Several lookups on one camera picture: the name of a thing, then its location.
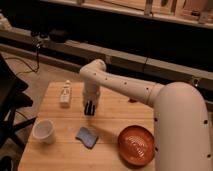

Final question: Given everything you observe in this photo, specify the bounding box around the reddish brown food piece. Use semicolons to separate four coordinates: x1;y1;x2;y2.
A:
128;98;137;103

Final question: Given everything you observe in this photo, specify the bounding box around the black office chair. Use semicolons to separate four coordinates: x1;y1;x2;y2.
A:
0;54;36;149

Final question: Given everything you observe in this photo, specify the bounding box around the black striped eraser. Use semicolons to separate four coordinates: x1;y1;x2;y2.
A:
84;101;95;116

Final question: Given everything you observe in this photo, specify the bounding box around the small white bottle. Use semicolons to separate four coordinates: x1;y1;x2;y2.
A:
59;80;71;108

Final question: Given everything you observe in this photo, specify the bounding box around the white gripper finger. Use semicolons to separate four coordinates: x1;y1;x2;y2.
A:
82;99;87;107
94;100;99;114

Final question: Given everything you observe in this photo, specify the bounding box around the black cable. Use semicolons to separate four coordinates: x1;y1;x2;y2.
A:
4;43;42;76

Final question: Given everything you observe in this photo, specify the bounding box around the blue sponge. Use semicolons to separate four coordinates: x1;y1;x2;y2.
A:
75;127;98;149

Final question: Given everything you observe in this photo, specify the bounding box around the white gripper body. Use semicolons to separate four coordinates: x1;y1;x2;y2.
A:
83;81;100;101

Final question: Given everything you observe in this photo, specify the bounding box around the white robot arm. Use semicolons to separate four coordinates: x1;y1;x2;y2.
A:
79;59;213;171

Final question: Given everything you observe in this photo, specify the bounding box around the orange ceramic bowl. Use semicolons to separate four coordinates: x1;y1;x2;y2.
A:
117;125;155;166

